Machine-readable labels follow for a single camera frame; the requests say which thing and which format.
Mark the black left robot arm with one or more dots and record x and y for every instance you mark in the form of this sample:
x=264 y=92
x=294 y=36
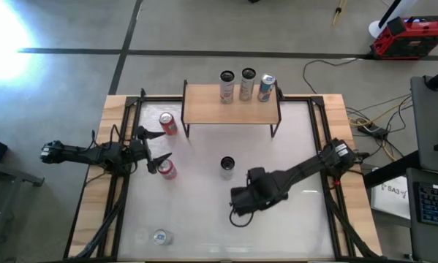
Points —
x=87 y=155

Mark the white paper sign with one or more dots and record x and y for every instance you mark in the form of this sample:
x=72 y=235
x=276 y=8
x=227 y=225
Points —
x=390 y=193

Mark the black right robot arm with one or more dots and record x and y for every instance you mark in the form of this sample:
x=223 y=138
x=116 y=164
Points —
x=313 y=166

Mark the white Celsius Tropical Vibe can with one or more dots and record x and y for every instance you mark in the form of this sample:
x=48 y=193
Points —
x=246 y=87

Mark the red black toolbox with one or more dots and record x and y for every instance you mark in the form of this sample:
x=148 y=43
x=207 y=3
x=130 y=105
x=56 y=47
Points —
x=408 y=40

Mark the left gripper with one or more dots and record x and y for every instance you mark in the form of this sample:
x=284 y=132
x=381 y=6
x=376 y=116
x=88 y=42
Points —
x=136 y=151

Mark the red Fanta can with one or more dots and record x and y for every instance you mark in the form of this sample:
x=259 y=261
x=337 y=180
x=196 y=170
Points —
x=167 y=170
x=168 y=126

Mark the black power strip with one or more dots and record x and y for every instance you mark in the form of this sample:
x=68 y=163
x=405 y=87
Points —
x=372 y=129

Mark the black keyboard with blue keys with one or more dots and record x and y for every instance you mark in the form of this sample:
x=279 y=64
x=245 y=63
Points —
x=436 y=206

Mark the wooden shelf with black frame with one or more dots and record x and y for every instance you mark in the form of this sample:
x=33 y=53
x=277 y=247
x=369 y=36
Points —
x=204 y=109

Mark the thin yellow pole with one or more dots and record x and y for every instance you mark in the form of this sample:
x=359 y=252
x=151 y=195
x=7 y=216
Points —
x=338 y=12

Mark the white Celsius Peach Vibe can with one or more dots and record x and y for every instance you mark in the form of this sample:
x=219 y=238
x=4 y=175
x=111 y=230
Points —
x=227 y=163
x=226 y=89

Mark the white round stand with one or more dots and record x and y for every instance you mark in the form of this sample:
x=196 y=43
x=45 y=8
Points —
x=377 y=29

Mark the grey desk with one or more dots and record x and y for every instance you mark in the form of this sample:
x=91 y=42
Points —
x=430 y=120

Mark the black aluminium table frame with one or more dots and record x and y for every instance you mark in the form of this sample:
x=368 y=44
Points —
x=160 y=98

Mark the blue silver Red Bull can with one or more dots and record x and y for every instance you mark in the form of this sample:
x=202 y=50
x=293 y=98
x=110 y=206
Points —
x=162 y=236
x=265 y=89

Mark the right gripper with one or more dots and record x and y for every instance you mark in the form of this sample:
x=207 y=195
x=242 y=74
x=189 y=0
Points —
x=259 y=190

